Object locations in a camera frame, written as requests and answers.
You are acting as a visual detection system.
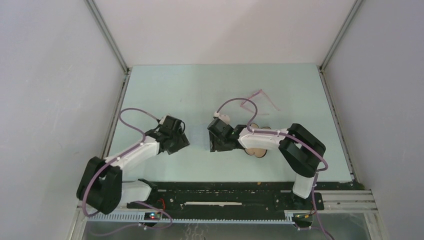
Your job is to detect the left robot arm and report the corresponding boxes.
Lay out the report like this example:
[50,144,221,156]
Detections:
[76,115,190,217]

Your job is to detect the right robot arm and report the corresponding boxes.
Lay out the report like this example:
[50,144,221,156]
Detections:
[207,117,326,209]

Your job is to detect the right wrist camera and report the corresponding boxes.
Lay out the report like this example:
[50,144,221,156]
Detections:
[213,112,231,125]

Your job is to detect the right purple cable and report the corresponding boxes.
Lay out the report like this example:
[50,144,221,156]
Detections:
[215,96,329,240]

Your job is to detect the light blue cleaning cloth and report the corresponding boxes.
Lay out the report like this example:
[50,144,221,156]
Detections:
[185,125,210,150]

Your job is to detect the pink transparent sunglasses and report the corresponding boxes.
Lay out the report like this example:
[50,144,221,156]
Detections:
[240,89,281,116]

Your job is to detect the grey cable duct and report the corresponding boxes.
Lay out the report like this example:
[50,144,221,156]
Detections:
[87,211,295,224]

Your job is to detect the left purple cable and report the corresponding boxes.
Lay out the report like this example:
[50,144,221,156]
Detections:
[81,107,163,218]

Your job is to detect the black glasses case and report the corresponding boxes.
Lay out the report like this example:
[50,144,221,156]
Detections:
[244,123,271,159]

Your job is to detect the purple cable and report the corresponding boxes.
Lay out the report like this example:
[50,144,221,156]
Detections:
[81,107,163,218]
[215,96,329,240]

